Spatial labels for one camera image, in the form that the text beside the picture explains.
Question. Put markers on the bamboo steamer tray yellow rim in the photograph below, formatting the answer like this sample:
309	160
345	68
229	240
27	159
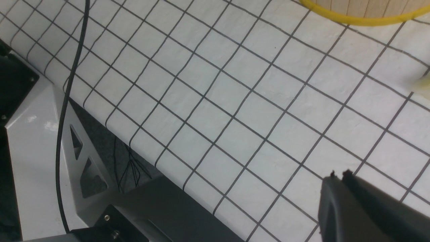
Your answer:
368	12

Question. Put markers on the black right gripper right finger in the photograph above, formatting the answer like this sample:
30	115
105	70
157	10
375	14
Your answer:
394	219

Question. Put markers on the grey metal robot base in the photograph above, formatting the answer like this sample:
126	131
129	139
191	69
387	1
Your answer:
82	204

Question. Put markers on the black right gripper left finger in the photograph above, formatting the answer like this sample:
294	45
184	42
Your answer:
341	217

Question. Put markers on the checked white tablecloth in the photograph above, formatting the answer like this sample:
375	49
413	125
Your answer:
246	105

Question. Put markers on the pale green dumpling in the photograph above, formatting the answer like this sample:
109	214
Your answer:
422	86

